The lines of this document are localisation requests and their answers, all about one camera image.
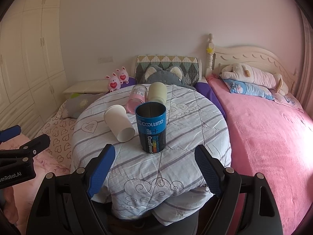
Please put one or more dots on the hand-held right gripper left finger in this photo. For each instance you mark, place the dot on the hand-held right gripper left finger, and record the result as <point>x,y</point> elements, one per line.
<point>102,171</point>

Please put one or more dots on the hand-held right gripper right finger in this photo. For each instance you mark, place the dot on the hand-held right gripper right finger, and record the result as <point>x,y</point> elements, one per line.
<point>207,171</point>

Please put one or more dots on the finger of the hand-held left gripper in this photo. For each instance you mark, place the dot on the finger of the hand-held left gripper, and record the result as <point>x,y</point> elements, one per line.
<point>9,133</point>
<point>34,144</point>

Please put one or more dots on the white paper cup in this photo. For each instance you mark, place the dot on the white paper cup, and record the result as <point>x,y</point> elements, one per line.
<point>117,121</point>

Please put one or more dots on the blue printed tin cup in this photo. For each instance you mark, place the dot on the blue printed tin cup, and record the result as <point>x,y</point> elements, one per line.
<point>151,129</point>

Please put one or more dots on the clear pink cup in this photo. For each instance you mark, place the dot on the clear pink cup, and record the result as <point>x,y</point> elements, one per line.
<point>136,99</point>

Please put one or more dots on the cream plastic cup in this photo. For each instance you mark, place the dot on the cream plastic cup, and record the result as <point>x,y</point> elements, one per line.
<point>157,93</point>

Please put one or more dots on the heart print sheet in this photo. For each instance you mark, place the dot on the heart print sheet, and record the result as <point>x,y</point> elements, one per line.
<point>58,137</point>

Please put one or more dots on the pale pink cloth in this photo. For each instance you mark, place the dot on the pale pink cloth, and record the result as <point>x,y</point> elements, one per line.
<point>51,166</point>

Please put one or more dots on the striped white quilt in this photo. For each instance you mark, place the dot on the striped white quilt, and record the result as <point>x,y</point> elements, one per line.
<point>181,132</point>

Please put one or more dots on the grey flower pillow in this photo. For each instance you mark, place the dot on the grey flower pillow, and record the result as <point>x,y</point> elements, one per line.
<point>80,104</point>

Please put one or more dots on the pink fleece blanket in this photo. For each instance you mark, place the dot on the pink fleece blanket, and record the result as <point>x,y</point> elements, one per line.
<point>264,146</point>

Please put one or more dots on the white nightstand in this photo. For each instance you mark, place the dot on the white nightstand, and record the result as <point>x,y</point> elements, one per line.
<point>83,86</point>

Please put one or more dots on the cream wardrobe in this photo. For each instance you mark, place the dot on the cream wardrobe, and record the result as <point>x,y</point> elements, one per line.
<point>29,53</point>

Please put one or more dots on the pink bunny toy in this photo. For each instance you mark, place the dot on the pink bunny toy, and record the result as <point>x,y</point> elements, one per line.
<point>123,76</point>
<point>114,83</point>

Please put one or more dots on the blue cartoon pillow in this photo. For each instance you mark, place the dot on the blue cartoon pillow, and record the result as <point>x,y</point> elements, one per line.
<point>249,89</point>

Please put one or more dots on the grey plush animal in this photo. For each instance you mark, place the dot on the grey plush animal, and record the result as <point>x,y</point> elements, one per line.
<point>166,77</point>

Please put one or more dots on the white and pink plush toy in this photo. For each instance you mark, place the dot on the white and pink plush toy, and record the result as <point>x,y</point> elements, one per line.
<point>254,76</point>

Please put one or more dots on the diamond pattern cushion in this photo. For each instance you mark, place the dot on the diamond pattern cushion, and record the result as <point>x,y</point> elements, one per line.
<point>188,66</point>

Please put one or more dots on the yellow star sticker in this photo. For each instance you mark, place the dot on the yellow star sticker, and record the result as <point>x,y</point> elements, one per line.
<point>210,51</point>

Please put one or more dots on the cream wooden headboard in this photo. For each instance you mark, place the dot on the cream wooden headboard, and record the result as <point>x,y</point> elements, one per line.
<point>251,56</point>

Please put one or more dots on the pink curtain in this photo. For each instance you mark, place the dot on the pink curtain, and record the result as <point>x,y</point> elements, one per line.
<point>307,44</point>

